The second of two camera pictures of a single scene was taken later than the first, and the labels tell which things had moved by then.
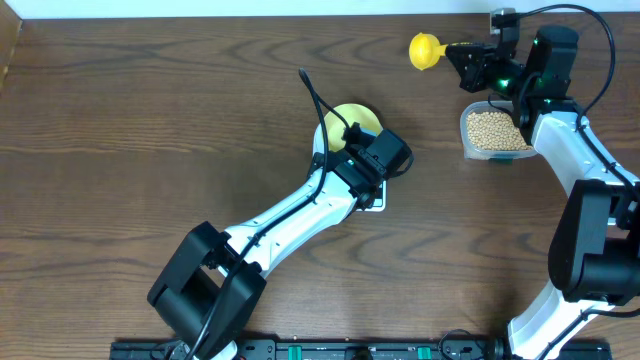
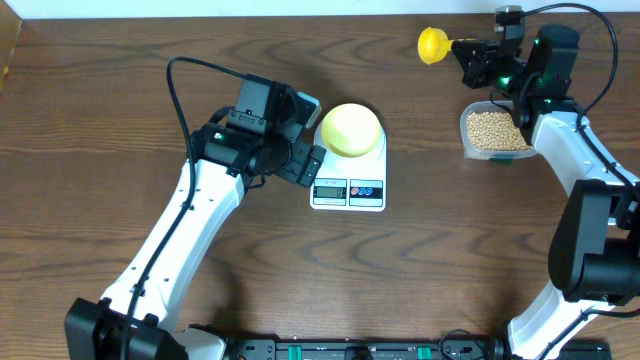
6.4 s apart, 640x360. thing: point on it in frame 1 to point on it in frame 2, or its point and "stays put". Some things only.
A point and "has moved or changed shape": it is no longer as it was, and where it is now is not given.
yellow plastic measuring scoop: (425, 50) has moved or changed shape
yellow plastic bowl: (351, 113) stays put
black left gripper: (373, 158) to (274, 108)
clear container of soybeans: (489, 131) stays put
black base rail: (452, 348) stays put
